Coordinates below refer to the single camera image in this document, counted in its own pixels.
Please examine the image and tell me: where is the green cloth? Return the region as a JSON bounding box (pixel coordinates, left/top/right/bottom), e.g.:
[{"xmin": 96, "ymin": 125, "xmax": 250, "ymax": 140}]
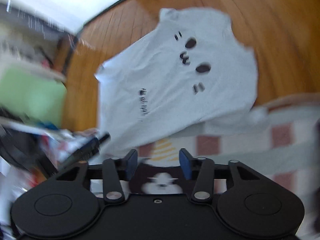
[{"xmin": 0, "ymin": 65, "xmax": 68, "ymax": 130}]

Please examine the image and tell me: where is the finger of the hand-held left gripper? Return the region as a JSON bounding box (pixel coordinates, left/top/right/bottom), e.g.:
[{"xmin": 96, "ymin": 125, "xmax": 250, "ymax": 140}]
[{"xmin": 84, "ymin": 132, "xmax": 111, "ymax": 153}]

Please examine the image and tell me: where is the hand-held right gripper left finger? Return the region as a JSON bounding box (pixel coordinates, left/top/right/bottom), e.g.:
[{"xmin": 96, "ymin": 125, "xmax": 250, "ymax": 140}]
[{"xmin": 55, "ymin": 149, "xmax": 138, "ymax": 204}]

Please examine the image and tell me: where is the white door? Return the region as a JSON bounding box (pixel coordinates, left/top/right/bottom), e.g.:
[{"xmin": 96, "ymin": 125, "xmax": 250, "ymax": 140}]
[{"xmin": 0, "ymin": 0, "xmax": 132, "ymax": 34}]

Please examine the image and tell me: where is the black printed cloth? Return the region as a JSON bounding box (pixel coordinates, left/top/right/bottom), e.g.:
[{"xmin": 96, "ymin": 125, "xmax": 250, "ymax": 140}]
[{"xmin": 129, "ymin": 140, "xmax": 187, "ymax": 195}]

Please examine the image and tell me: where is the checkered rug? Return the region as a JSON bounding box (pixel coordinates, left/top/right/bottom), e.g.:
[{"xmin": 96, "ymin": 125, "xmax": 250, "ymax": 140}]
[{"xmin": 137, "ymin": 92, "xmax": 320, "ymax": 205}]

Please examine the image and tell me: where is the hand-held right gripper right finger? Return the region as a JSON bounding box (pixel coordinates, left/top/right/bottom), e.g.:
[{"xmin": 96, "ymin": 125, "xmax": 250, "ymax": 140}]
[{"xmin": 179, "ymin": 148, "xmax": 260, "ymax": 203}]

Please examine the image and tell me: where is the white shelf unit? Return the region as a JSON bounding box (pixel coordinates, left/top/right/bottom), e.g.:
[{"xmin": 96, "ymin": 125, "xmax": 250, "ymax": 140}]
[{"xmin": 0, "ymin": 0, "xmax": 75, "ymax": 80}]

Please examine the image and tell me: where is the grey face print t-shirt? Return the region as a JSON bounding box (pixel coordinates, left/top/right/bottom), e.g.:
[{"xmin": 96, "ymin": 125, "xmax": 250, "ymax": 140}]
[{"xmin": 95, "ymin": 7, "xmax": 259, "ymax": 155}]

